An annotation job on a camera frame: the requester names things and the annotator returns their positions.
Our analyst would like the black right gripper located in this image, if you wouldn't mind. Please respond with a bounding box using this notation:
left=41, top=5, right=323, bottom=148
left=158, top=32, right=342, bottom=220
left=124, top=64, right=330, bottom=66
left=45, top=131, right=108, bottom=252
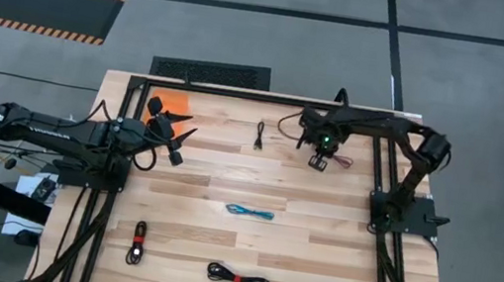
left=292, top=107, right=350, bottom=176

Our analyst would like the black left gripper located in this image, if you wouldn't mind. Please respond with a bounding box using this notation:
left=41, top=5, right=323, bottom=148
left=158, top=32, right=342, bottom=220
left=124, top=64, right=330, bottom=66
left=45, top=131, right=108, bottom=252
left=138, top=94, right=203, bottom=169

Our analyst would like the dark red USB-C cable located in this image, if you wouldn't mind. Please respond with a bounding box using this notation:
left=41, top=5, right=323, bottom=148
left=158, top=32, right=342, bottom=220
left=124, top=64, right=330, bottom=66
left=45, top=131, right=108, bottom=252
left=329, top=153, right=355, bottom=171

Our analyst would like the short thin black USB-C cable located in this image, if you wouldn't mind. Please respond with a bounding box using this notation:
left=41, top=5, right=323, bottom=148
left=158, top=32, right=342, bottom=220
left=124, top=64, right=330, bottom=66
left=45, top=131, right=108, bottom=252
left=252, top=120, right=267, bottom=152

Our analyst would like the teal USB-C cable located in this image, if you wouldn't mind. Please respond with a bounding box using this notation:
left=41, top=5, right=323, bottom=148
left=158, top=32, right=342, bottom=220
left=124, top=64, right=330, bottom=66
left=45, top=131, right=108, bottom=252
left=224, top=201, right=277, bottom=223

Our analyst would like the small black cable red tie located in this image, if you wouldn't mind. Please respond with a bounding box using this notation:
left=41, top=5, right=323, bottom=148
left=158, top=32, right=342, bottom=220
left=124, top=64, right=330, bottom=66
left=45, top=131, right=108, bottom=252
left=124, top=218, right=150, bottom=268

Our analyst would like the large black cable red tie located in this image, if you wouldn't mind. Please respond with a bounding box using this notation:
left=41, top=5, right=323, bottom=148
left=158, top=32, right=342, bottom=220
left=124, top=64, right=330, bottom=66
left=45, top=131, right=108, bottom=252
left=204, top=260, right=273, bottom=282

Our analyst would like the orange plastic bin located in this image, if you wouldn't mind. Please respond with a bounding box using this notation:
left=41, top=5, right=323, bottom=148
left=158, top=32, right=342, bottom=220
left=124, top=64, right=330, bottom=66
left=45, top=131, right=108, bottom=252
left=141, top=87, right=193, bottom=140

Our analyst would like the black floor vent grille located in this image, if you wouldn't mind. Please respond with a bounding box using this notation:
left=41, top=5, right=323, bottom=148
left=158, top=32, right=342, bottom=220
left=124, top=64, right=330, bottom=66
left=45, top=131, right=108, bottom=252
left=149, top=50, right=274, bottom=94

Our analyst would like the small black device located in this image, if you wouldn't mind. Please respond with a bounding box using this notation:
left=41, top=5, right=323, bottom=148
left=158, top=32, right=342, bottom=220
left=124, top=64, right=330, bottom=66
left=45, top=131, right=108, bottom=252
left=31, top=174, right=59, bottom=206

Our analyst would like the white paper sheet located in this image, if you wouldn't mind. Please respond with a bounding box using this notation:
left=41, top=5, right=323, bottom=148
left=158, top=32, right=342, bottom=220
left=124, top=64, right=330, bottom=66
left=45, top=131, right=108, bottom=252
left=0, top=167, right=60, bottom=242

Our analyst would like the black computer mouse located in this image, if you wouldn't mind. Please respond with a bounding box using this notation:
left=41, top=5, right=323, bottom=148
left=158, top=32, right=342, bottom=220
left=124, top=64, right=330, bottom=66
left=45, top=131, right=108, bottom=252
left=11, top=227, right=42, bottom=250

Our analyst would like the black side desk bar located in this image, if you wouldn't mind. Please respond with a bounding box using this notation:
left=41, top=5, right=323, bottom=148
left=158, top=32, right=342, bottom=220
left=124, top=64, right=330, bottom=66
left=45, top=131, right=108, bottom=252
left=0, top=171, right=56, bottom=228

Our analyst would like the black cable loop on frame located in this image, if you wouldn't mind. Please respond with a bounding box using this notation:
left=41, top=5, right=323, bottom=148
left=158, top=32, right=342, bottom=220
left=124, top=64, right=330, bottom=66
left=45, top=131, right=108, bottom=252
left=333, top=86, right=353, bottom=108

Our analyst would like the black aluminium table frame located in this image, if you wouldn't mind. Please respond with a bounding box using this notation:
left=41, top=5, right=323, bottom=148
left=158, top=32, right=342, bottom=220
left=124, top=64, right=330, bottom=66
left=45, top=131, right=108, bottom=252
left=18, top=61, right=476, bottom=282

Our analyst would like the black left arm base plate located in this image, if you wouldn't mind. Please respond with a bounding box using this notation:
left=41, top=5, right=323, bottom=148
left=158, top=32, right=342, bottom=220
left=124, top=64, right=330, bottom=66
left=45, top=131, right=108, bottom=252
left=50, top=156, right=130, bottom=195

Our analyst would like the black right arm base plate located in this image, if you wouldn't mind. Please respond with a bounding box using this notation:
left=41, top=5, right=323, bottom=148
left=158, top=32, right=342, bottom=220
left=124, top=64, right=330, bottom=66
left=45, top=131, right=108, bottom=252
left=365, top=188, right=454, bottom=242

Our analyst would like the thin black floor cable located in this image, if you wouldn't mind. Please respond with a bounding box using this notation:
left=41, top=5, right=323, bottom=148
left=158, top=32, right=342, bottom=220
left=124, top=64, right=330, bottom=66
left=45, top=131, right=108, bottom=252
left=0, top=69, right=101, bottom=94

